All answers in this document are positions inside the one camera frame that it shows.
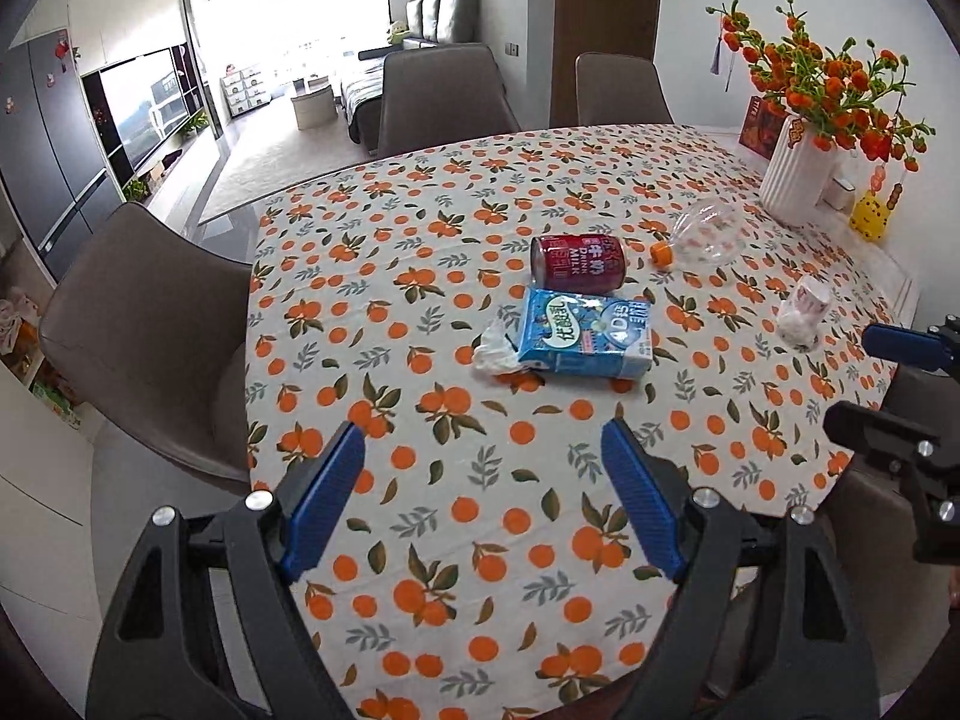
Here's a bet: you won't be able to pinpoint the small white plastic cup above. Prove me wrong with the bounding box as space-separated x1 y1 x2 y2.
776 274 830 350

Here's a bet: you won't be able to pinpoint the white ribbed vase orange flowers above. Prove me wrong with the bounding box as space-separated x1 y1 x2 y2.
705 0 937 211

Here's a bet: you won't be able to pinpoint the clear plastic bottle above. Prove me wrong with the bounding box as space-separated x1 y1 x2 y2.
649 197 743 267

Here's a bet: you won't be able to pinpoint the yellow tiger toy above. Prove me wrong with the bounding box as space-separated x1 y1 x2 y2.
850 190 895 242

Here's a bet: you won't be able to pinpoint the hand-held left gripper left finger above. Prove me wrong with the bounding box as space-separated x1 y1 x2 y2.
86 420 368 720

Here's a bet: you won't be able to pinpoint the crumpled white tissue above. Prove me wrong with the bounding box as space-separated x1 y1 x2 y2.
471 317 526 376

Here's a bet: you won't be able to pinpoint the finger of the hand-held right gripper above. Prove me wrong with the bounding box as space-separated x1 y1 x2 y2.
861 315 960 376
823 401 944 467

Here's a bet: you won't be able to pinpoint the grey brown dining chair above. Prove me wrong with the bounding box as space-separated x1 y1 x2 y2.
377 45 522 158
821 465 953 698
575 52 674 128
39 202 256 496

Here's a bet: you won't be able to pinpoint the round grey ottoman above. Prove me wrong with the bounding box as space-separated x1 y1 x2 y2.
291 82 335 128

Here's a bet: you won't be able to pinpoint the wooden door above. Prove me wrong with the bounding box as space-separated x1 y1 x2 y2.
555 0 665 128

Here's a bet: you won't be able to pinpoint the blue milk carton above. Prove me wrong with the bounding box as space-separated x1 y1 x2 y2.
516 286 652 378

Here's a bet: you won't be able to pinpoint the dark refrigerator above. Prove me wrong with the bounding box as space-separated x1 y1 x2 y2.
0 30 122 280

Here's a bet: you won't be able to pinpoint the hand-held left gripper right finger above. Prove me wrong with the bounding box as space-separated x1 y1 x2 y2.
600 416 880 720

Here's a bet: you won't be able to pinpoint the grey area rug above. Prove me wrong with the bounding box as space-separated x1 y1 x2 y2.
199 101 380 226

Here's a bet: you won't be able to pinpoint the red printed box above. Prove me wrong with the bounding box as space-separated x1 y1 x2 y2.
739 95 788 158

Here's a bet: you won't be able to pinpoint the red drink can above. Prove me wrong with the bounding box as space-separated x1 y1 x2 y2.
531 234 626 292

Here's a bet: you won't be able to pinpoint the television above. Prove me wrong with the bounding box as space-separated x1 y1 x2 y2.
97 49 190 173

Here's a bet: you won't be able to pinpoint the white drawer cabinet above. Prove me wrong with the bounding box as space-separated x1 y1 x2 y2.
221 64 271 117

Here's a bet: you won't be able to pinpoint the dark leather sofa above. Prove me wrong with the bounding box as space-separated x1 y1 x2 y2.
405 0 481 46

